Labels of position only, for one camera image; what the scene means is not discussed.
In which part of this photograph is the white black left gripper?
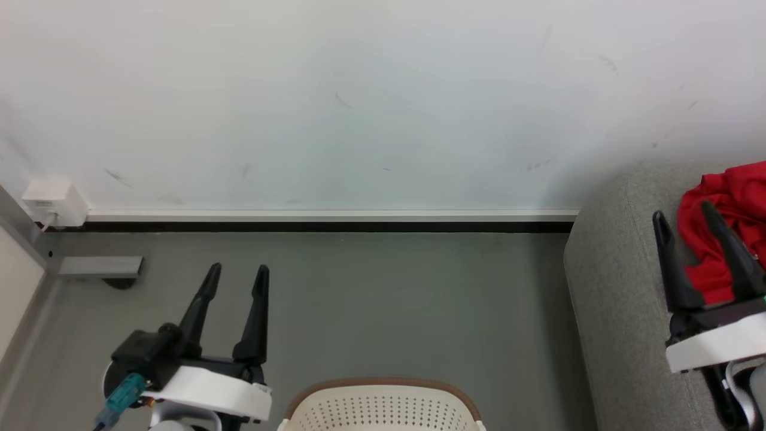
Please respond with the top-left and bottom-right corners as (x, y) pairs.
(142, 263), (273, 422)

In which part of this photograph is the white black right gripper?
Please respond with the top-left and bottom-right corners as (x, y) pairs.
(652, 202), (766, 374)

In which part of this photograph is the red garment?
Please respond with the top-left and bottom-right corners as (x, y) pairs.
(677, 160), (766, 306)

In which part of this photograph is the grey fabric sofa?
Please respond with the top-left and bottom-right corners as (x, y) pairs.
(563, 159), (766, 431)

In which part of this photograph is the grey metal foot bar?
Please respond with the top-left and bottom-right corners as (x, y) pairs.
(57, 256), (145, 281)

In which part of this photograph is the white and black baseboard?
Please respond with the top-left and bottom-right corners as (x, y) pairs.
(48, 208), (581, 234)

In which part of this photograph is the cream perforated laundry basket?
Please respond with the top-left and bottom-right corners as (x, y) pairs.
(276, 377), (487, 431)

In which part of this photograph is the grey framed partition panel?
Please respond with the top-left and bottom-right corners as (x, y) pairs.
(0, 184), (63, 396)

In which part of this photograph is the teal cable connector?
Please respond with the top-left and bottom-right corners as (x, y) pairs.
(95, 372), (148, 430)

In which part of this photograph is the white wall socket box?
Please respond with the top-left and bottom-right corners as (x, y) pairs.
(22, 180), (90, 229)

